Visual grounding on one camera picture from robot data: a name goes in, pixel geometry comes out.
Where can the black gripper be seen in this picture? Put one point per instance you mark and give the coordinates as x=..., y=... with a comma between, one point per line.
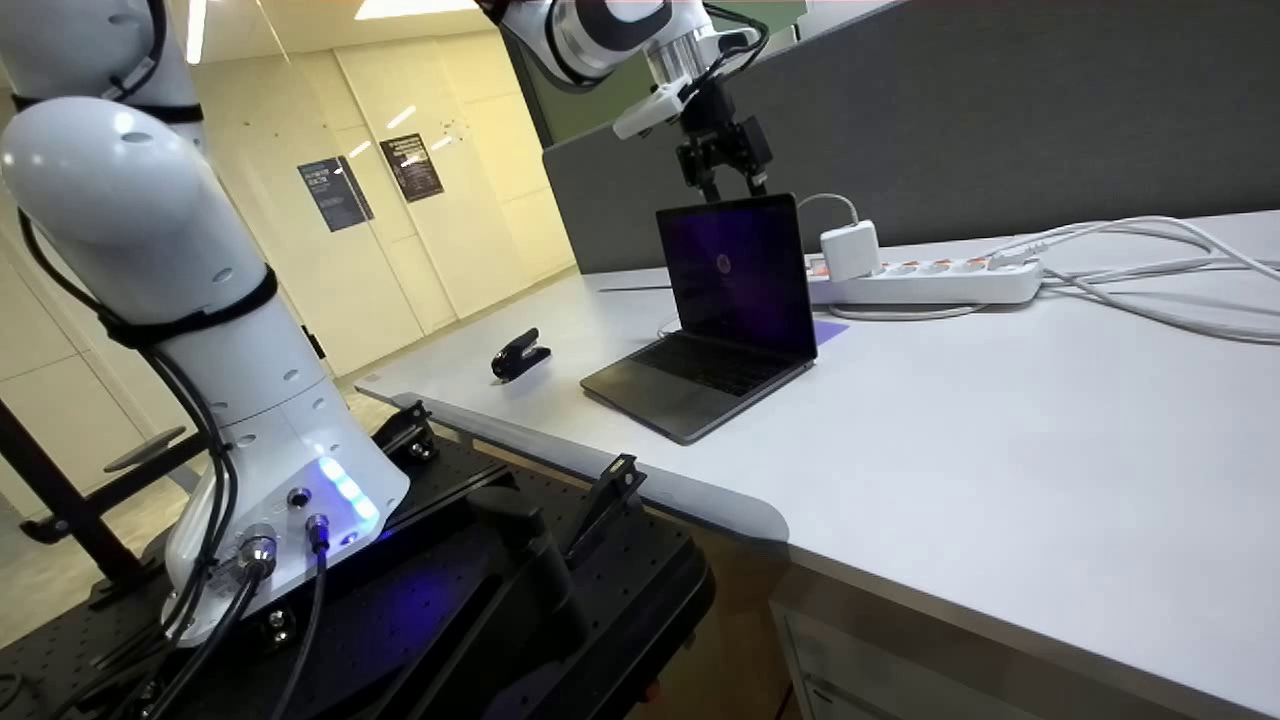
x=726, y=132

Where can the grey laptop with dark screen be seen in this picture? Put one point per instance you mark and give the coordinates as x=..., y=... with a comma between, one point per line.
x=737, y=285

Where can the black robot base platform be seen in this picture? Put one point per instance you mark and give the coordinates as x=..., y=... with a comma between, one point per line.
x=443, y=600

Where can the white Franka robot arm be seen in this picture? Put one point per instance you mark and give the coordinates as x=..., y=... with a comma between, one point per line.
x=175, y=265

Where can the white power adapter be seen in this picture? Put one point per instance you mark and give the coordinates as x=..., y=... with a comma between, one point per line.
x=851, y=249

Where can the white power strip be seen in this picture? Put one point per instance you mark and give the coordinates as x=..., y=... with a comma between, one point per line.
x=934, y=283

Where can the small black stapler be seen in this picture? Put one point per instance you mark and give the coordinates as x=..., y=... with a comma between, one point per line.
x=519, y=358

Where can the black table clamp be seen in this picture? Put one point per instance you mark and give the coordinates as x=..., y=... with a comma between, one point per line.
x=615, y=483
x=404, y=433

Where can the white under-desk cabinet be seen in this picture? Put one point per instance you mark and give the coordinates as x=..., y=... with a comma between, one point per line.
x=880, y=666

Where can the white ceiling light strip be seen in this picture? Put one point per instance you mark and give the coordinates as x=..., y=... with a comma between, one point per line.
x=194, y=31

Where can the black metal stand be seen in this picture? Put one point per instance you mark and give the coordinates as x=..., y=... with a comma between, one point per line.
x=64, y=505

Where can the grey partition wall panel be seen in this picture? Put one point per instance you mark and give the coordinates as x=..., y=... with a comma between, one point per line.
x=961, y=123

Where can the dark brown wall poster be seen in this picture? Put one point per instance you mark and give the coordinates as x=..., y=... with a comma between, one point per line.
x=414, y=166

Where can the dark blue wall poster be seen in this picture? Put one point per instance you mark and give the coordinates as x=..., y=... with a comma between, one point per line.
x=332, y=193

